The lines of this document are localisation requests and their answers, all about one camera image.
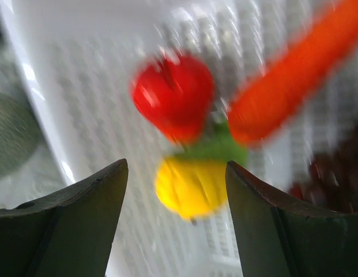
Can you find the yellow pear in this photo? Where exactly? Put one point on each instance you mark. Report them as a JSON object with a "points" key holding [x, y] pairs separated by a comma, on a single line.
{"points": [[191, 188]]}

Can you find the white plastic basket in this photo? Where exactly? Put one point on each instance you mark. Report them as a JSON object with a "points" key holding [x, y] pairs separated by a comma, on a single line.
{"points": [[77, 59]]}

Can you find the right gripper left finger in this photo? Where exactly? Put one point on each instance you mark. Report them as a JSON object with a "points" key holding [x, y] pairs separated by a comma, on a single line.
{"points": [[67, 233]]}

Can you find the dark purple grapes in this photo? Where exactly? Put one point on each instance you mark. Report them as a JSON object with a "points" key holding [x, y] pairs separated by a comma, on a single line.
{"points": [[333, 178]]}

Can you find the orange carrot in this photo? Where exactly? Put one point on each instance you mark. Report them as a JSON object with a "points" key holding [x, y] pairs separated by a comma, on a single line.
{"points": [[260, 108]]}

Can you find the green netted melon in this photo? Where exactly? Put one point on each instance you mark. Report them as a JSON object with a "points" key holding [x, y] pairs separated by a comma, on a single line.
{"points": [[19, 134]]}

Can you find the red yellow apple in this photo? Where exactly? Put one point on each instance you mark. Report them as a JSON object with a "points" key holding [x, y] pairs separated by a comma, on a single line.
{"points": [[174, 92]]}

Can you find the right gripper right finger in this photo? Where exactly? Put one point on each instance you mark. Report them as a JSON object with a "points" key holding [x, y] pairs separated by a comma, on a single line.
{"points": [[280, 235]]}

